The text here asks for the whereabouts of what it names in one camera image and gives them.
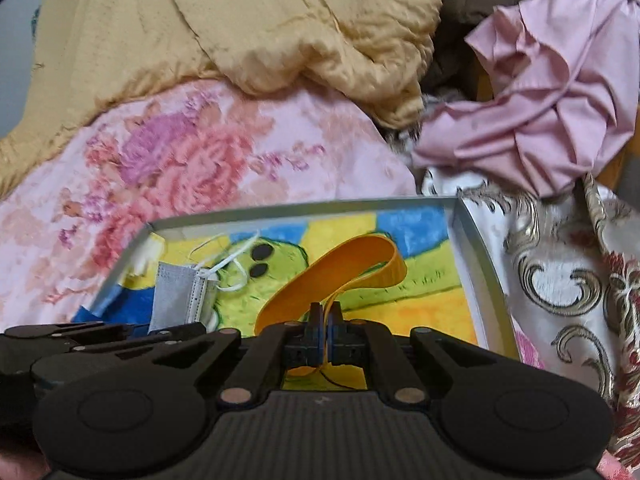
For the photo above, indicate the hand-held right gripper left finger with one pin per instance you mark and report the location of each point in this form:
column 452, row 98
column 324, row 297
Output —
column 317, row 332

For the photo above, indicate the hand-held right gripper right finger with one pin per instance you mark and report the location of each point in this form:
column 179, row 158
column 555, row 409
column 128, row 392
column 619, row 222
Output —
column 334, row 332

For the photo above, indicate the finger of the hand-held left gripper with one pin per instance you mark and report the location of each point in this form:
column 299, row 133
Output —
column 90, row 334

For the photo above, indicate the orange elastic band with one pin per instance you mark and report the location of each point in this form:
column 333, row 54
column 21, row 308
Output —
column 350, row 255

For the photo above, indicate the grey face mask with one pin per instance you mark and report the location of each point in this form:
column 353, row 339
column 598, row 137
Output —
column 175, row 295

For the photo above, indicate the grey metal tray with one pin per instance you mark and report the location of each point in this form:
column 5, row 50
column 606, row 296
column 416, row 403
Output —
column 470, row 240

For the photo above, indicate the pink floral bedsheet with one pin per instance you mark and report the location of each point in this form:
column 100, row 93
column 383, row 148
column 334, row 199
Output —
column 225, row 160

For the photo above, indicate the gold ornate patterned cloth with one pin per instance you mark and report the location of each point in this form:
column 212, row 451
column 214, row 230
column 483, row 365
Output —
column 550, row 270

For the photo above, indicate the pink cloth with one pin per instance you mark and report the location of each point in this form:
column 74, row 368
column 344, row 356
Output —
column 540, row 110

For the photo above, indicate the yellow quilt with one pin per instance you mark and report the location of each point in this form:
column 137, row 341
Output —
column 200, row 20

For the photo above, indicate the brown quilted jacket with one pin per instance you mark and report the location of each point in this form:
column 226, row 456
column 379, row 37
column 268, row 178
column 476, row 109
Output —
column 465, row 5

